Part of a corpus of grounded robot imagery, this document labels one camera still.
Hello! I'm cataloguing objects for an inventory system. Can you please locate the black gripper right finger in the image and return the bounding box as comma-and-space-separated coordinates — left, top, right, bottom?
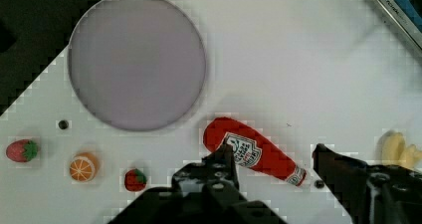
313, 143, 422, 224

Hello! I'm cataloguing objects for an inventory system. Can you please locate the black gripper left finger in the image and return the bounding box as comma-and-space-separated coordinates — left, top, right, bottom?
171, 144, 239, 196

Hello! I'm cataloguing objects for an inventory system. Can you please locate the red plush ketchup bottle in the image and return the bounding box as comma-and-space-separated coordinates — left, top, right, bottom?
203, 116, 307, 186

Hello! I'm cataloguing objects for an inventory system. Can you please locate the yellow peeled banana toy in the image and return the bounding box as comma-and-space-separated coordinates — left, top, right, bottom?
381, 131, 422, 170

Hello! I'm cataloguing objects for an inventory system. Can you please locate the dark red toy strawberry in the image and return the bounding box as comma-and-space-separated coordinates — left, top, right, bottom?
124, 169, 147, 192

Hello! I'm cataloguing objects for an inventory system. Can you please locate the orange slice toy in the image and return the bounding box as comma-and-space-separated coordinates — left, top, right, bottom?
69, 152, 100, 182

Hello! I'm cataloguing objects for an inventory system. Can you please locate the round grey plate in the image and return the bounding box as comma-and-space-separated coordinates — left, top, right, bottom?
68, 0, 207, 131

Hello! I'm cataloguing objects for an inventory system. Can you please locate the silver toaster oven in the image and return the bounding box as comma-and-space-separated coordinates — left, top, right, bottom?
376, 0, 422, 50

